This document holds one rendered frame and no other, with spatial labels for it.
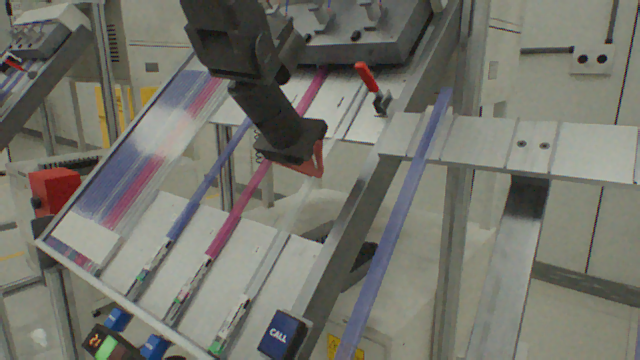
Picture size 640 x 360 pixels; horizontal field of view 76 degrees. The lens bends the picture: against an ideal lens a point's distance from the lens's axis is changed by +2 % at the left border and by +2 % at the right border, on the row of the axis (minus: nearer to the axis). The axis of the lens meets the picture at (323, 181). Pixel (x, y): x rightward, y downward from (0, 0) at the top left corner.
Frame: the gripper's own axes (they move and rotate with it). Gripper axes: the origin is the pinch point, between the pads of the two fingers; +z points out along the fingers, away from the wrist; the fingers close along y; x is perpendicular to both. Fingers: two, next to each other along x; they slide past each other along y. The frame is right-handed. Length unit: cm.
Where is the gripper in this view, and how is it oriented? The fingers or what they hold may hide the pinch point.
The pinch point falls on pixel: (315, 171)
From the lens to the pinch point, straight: 63.7
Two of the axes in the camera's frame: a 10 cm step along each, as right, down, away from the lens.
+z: 4.2, 5.6, 7.1
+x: -4.5, 8.1, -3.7
